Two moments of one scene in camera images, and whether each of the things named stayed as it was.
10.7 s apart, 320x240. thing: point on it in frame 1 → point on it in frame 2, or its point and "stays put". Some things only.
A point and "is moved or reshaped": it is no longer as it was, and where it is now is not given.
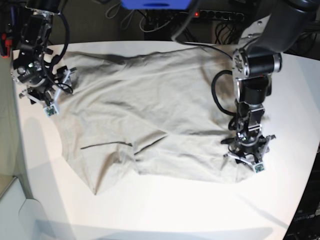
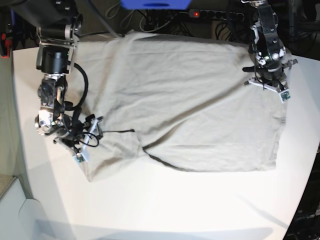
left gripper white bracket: (51, 108) → (80, 156)
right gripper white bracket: (258, 165) → (284, 92)
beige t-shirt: (150, 112) is moved or reshaped
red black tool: (5, 44) stays put
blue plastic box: (156, 4) stays put
